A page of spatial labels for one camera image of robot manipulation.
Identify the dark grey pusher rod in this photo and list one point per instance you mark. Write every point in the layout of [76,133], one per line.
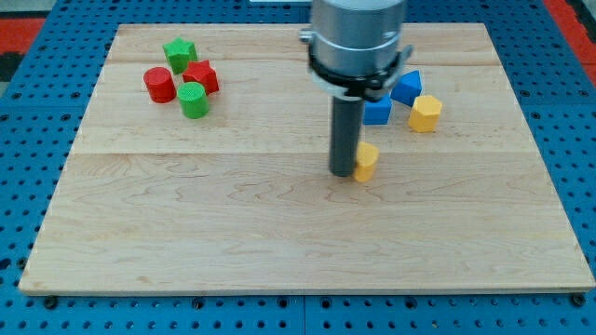
[345,128]

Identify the yellow heart block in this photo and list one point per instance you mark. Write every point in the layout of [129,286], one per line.
[366,160]

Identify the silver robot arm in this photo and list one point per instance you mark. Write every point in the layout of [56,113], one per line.
[353,55]

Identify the blue cube block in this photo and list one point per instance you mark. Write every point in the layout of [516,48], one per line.
[377,113]

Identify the blue triangular block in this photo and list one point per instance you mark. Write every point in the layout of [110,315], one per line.
[408,88]

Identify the yellow hexagon block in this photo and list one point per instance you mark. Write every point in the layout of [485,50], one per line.
[425,113]

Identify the wooden board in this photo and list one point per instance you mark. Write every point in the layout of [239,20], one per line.
[241,201]

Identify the red star block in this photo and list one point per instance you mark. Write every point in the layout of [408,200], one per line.
[201,71]

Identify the green cylinder block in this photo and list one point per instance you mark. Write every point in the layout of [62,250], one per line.
[193,99]

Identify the green star block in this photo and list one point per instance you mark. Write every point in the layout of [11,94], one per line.
[179,53]

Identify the red cylinder block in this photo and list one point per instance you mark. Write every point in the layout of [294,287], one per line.
[159,84]

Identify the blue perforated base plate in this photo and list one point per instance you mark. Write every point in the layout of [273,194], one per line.
[46,99]

